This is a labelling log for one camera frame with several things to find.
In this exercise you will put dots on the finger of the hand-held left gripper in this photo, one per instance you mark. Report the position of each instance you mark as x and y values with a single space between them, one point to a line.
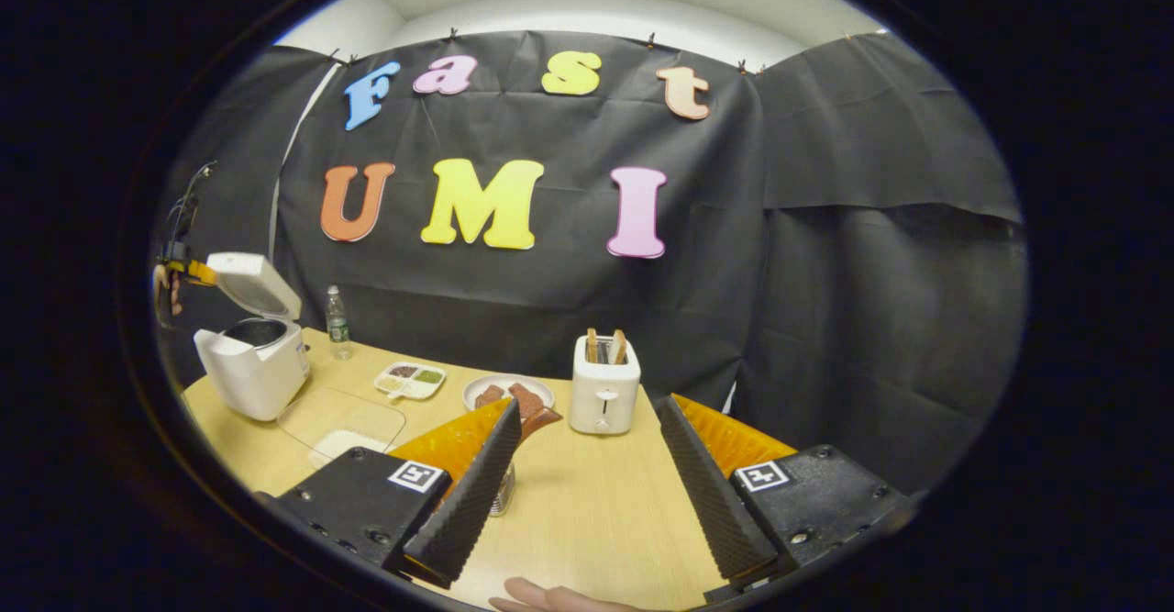
197 273

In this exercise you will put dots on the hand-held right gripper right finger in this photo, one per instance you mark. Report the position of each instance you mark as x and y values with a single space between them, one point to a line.
711 502

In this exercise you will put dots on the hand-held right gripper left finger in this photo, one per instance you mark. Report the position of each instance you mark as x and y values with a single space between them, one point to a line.
468 502

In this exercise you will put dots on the white rice cooker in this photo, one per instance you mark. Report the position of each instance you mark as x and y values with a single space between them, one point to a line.
252 373

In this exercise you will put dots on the clear container of rice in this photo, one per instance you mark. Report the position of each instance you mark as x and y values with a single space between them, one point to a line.
344 438

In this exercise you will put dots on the brown meat piece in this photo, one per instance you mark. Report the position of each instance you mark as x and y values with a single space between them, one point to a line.
525 397
489 397

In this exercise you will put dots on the white round plate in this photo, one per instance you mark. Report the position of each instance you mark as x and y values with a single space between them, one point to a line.
481 383

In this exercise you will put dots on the white divided grain dish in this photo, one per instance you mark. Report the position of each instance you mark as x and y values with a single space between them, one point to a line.
408 381

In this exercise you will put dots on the white toaster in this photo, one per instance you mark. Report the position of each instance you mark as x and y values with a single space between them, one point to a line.
603 401

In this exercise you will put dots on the clear water bottle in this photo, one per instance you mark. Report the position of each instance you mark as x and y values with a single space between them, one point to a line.
338 328

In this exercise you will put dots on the toast slice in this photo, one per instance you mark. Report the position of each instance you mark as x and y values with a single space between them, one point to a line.
619 348
592 346

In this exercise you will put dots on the black backdrop cloth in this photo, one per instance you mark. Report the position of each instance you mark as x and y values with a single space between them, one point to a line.
825 272

